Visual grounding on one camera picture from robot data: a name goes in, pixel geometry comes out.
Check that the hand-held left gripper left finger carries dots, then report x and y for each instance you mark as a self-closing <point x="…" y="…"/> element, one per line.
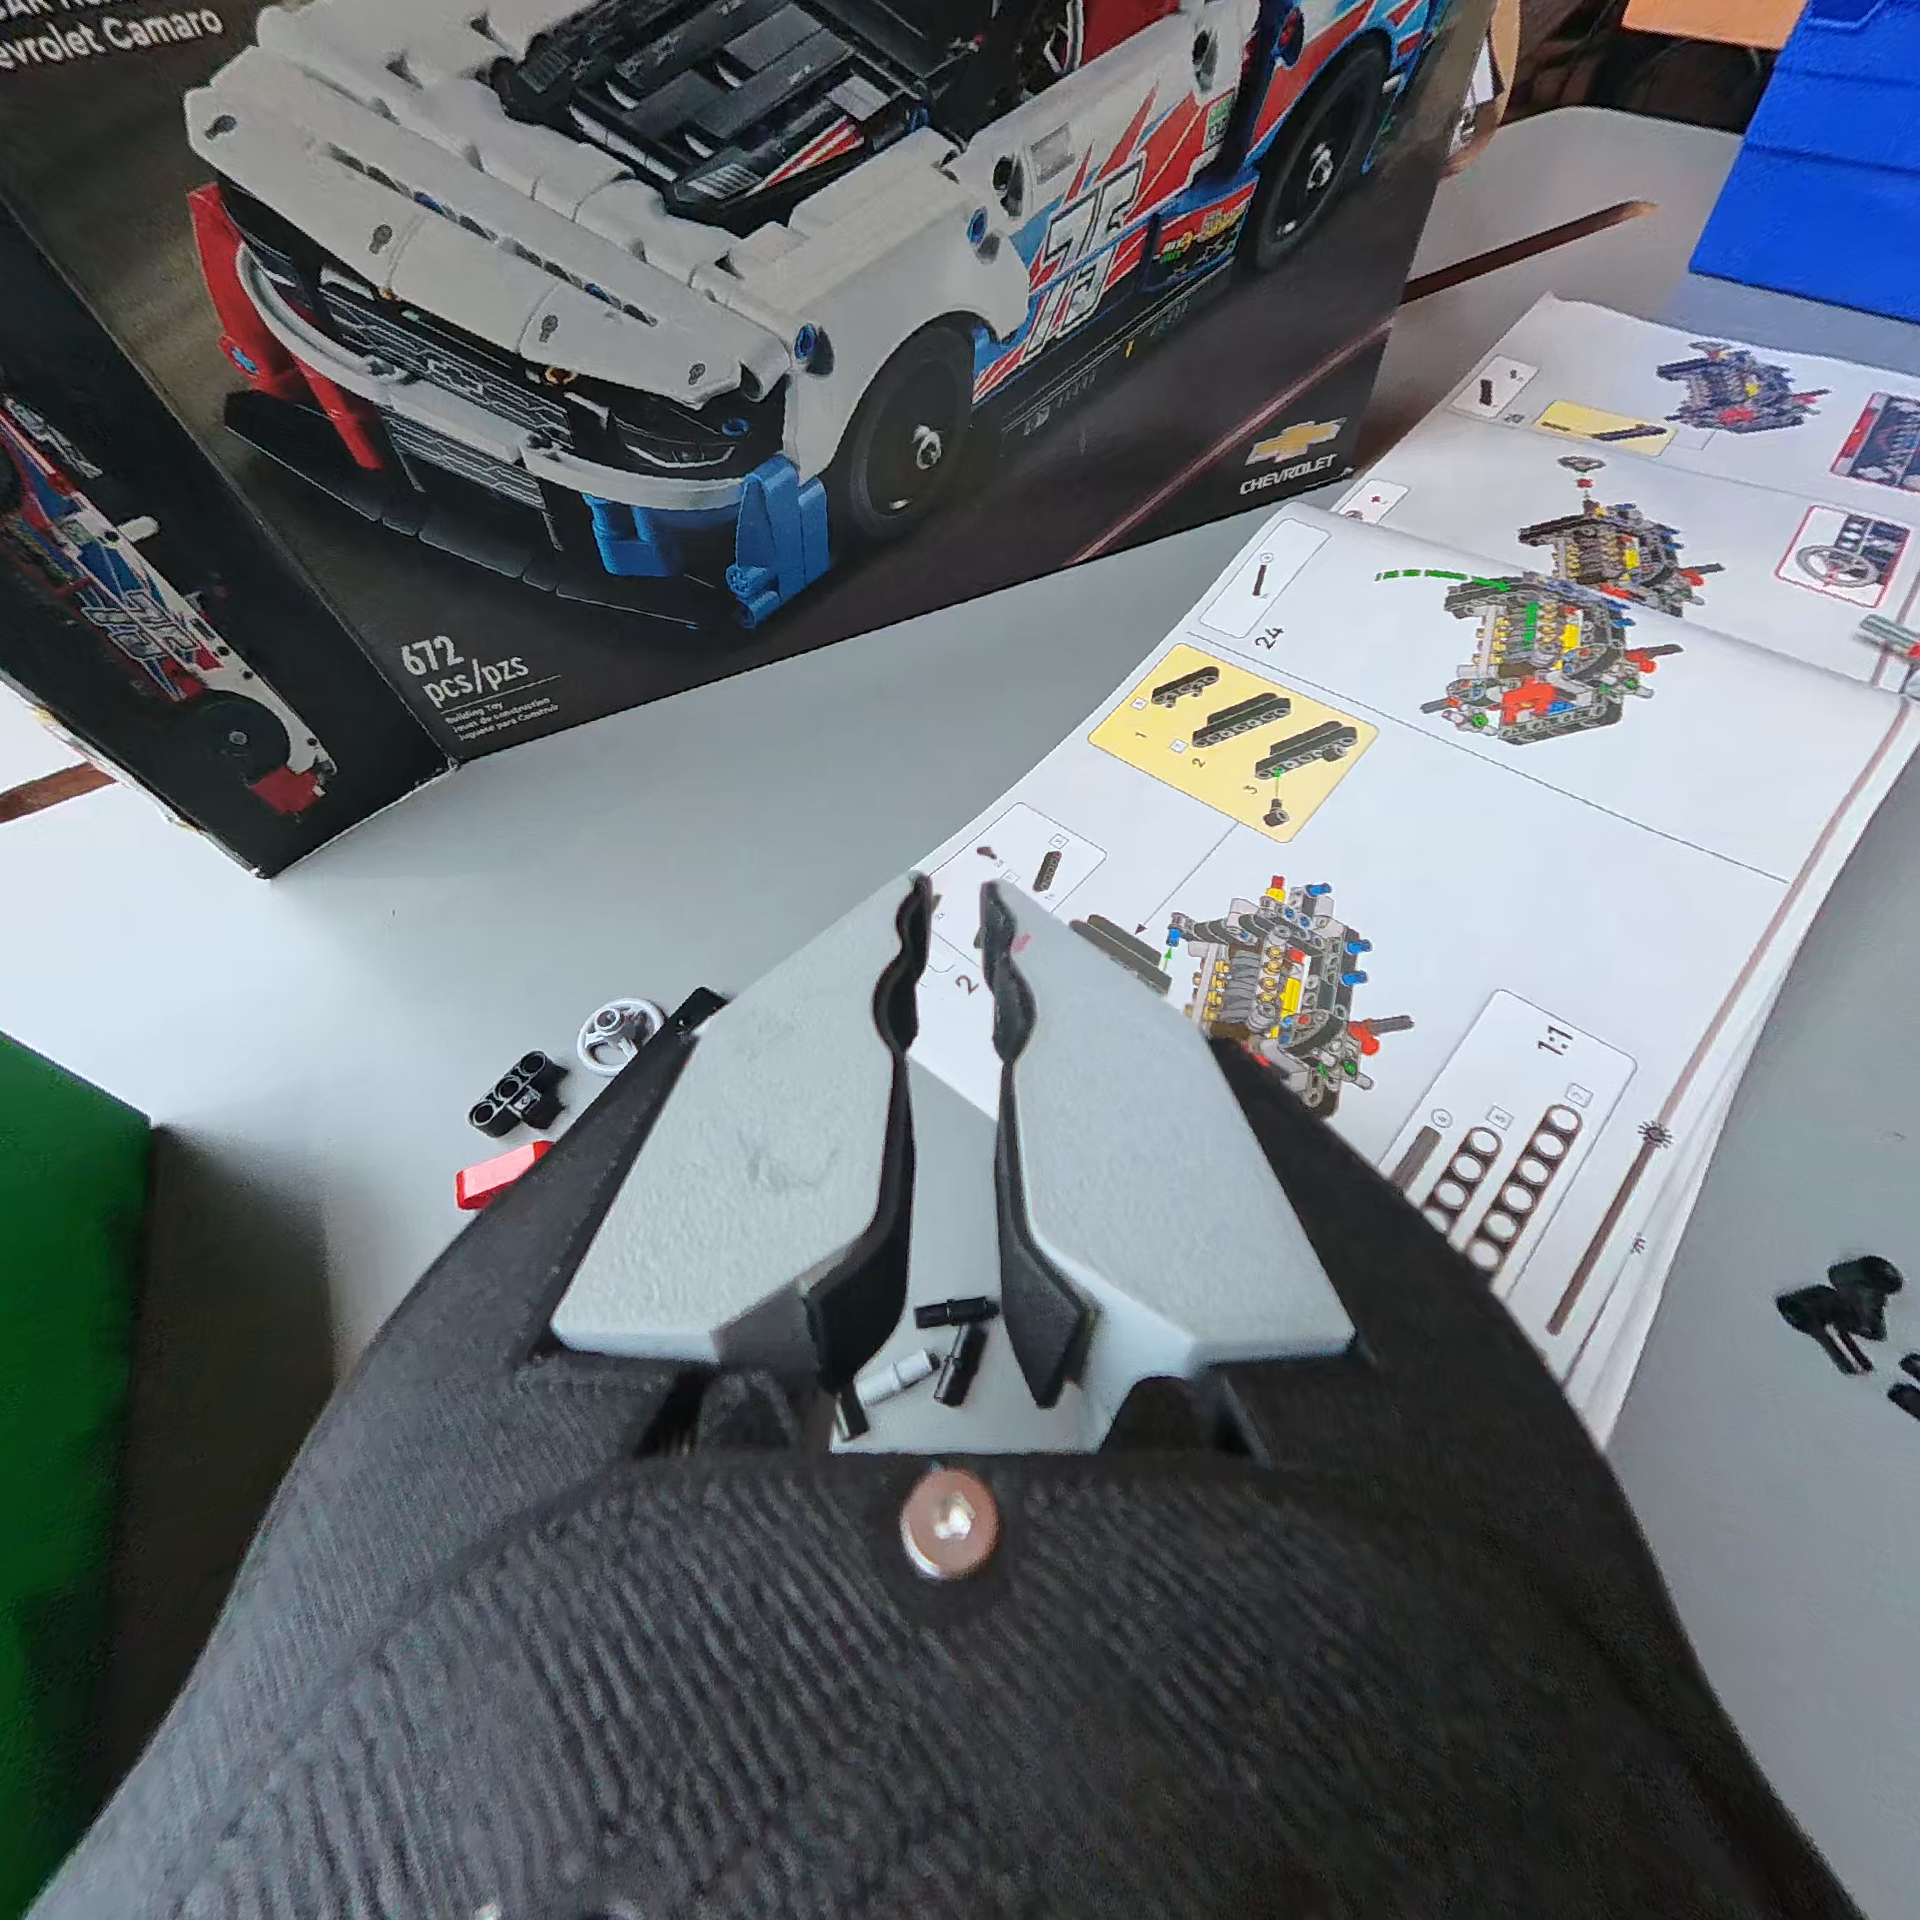
<point x="722" y="1171"/>

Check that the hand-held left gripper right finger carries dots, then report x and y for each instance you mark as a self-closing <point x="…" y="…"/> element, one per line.
<point x="1155" y="1184"/>

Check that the grey lego steering wheel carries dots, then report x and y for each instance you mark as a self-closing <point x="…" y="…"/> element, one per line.
<point x="616" y="1037"/>

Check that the red lego piece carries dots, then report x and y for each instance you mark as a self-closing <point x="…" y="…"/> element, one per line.
<point x="487" y="1184"/>

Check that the lego instruction booklet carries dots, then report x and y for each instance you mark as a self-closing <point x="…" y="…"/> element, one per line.
<point x="1652" y="930"/>

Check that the lego car set box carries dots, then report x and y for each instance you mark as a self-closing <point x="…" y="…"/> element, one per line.
<point x="1051" y="600"/>

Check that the black two-hole lego connector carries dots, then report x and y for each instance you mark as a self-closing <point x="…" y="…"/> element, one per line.
<point x="1909" y="1387"/>

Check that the grey lego piece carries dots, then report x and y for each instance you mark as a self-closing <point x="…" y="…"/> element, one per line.
<point x="1886" y="638"/>

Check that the green plastic bin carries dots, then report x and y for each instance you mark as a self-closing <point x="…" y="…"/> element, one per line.
<point x="61" y="1349"/>

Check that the black pins at right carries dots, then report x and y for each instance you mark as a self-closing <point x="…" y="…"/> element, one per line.
<point x="1845" y="1306"/>

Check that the blue plastic bin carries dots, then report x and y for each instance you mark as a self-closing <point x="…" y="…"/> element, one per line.
<point x="1830" y="150"/>

